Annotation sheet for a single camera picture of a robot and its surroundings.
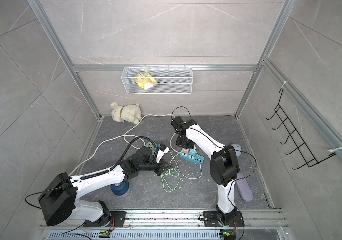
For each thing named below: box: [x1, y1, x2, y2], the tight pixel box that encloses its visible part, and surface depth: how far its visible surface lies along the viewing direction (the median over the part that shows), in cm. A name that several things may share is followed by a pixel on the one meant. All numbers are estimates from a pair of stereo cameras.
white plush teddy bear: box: [110, 101, 142, 125], surface depth 113 cm
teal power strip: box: [179, 152, 205, 165], surface depth 95 cm
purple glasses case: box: [235, 172, 254, 202], surface depth 80 cm
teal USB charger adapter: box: [189, 148, 197, 157], surface depth 92 cm
